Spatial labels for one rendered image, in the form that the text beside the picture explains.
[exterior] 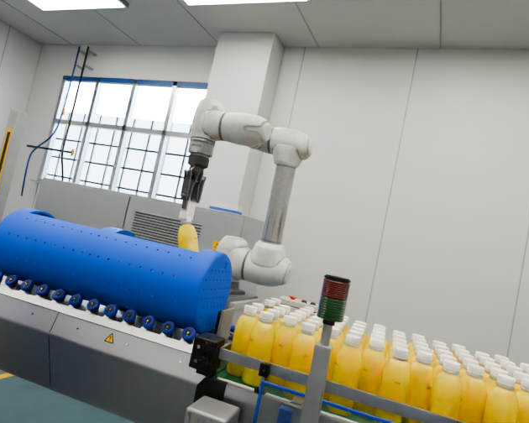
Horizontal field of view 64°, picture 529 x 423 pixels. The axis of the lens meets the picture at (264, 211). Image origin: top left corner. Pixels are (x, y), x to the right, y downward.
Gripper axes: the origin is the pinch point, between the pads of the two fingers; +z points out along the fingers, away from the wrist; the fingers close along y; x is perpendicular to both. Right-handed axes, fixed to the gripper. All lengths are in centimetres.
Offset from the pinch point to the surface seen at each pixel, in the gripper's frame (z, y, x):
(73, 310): 42, 12, -29
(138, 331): 42.6, 11.7, -1.6
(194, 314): 31.9, 12.9, 17.2
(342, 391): 39, 20, 66
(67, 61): -180, -313, -403
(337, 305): 16, 38, 63
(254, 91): -141, -256, -94
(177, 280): 23.0, 14.1, 9.5
